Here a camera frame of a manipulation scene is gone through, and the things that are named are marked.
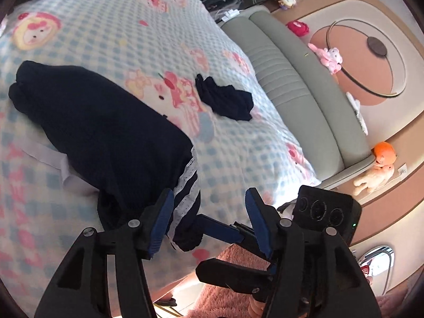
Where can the orange-headed plush doll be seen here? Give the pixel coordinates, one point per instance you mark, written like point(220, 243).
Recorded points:
point(380, 173)

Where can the navy shorts white stripes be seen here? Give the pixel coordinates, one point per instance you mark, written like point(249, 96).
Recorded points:
point(129, 152)

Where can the red round plush toy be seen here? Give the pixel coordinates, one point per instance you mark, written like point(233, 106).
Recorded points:
point(299, 28)

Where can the pink cat plush toy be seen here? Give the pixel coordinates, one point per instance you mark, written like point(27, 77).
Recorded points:
point(329, 58)

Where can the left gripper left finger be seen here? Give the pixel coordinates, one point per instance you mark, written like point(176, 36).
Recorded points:
point(79, 287)

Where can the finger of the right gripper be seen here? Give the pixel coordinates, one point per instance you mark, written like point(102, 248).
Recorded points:
point(228, 275)
point(217, 230)

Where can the pink shaggy rug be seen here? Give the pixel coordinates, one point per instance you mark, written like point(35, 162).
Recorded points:
point(215, 301)

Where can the white charger with cable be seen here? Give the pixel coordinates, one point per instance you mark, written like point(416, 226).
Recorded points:
point(223, 15)

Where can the black tracking camera box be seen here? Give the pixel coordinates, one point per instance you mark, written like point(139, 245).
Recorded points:
point(317, 209)

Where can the grey-green padded headboard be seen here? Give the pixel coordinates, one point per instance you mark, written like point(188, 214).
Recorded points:
point(305, 95)

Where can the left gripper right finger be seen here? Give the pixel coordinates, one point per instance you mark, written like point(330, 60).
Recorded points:
point(330, 281)

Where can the yellow white small plush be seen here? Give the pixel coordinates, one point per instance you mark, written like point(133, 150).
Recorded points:
point(287, 4)

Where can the blue checkered cartoon blanket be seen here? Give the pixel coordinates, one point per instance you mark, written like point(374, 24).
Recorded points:
point(153, 49)

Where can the small folded navy garment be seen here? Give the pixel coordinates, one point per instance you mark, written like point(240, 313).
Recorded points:
point(225, 101)

